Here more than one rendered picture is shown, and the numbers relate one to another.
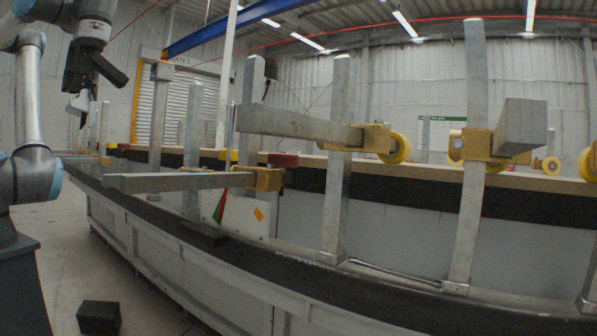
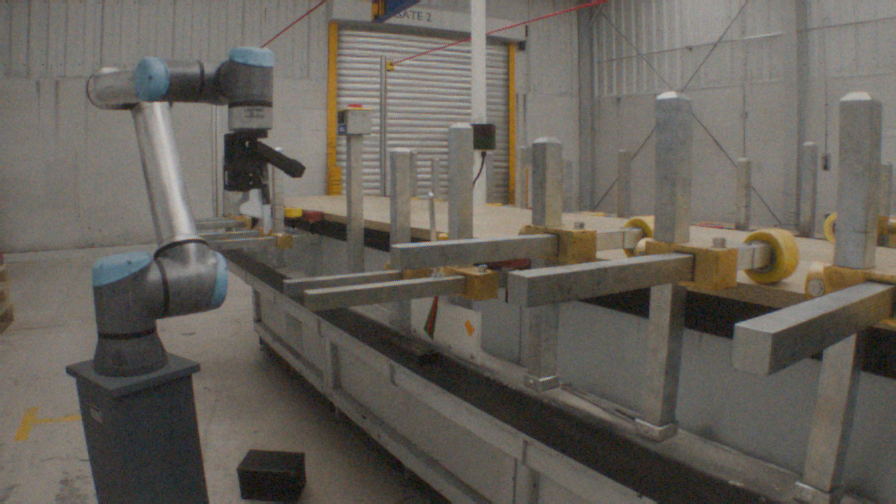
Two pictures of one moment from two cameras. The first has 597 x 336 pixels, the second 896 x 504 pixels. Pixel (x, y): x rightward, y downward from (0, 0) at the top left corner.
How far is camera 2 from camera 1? 0.52 m
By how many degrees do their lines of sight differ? 23
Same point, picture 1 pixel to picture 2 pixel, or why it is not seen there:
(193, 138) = (400, 224)
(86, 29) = (243, 118)
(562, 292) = (878, 481)
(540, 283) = not seen: hidden behind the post
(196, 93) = (400, 164)
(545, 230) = not seen: hidden behind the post
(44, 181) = (205, 287)
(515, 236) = (798, 378)
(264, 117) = (408, 257)
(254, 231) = (465, 348)
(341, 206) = (545, 322)
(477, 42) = (667, 129)
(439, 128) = not seen: outside the picture
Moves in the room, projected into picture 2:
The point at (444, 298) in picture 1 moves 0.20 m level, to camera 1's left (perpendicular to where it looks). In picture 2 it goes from (630, 439) to (493, 422)
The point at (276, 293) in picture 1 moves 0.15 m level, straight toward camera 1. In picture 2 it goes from (493, 427) to (469, 460)
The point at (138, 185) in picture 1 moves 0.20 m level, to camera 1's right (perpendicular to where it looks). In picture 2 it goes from (323, 301) to (434, 313)
